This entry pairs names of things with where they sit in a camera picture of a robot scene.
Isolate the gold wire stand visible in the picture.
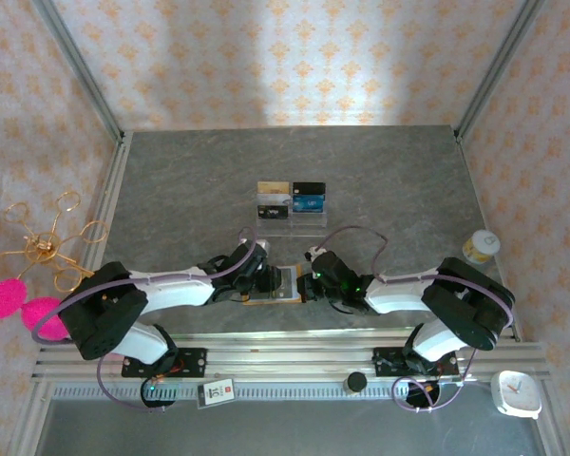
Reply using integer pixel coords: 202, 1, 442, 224
0, 191, 111, 292

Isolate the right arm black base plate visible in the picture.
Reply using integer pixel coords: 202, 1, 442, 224
372, 345, 462, 381

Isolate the orange leather card holder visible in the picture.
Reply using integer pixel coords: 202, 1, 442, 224
243, 265, 309, 307

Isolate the pink fluffy ball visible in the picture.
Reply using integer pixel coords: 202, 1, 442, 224
21, 296, 72, 341
0, 279, 28, 319

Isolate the white number tag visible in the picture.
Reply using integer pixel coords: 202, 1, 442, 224
197, 378, 237, 409

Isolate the black card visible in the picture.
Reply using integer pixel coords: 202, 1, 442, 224
292, 181, 328, 196
257, 204, 290, 222

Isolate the yellow white can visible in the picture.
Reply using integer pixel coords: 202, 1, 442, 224
462, 229, 502, 265

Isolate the grey slotted cable duct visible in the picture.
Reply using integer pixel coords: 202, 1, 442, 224
51, 383, 500, 403

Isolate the clear acrylic card stand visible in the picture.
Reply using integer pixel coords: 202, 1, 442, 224
255, 180, 330, 238

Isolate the aluminium frame post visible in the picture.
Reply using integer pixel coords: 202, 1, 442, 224
453, 0, 547, 143
30, 0, 127, 143

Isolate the white alarm clock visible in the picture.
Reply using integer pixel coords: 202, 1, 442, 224
489, 370, 543, 420

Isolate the aluminium side rail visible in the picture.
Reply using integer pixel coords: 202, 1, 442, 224
83, 131, 134, 286

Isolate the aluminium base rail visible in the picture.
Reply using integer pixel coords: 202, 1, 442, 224
30, 327, 552, 385

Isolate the black round knob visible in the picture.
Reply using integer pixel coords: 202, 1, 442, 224
344, 371, 368, 394

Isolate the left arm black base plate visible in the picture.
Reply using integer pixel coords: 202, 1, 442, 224
121, 347, 208, 380

